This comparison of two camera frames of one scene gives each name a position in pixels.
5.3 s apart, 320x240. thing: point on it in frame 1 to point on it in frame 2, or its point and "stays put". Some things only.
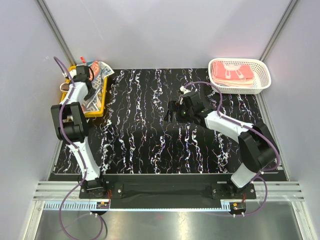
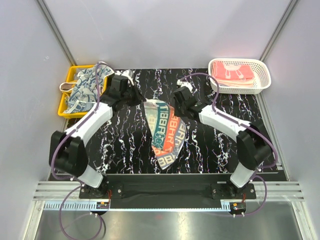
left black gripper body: x=91 y=93 to x=131 y=97
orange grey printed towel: x=94 y=70 to x=167 y=131
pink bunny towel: x=232 y=70 stays put
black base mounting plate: x=173 y=191 stays put
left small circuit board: x=102 y=205 stays put
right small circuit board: x=238 y=206 stays put
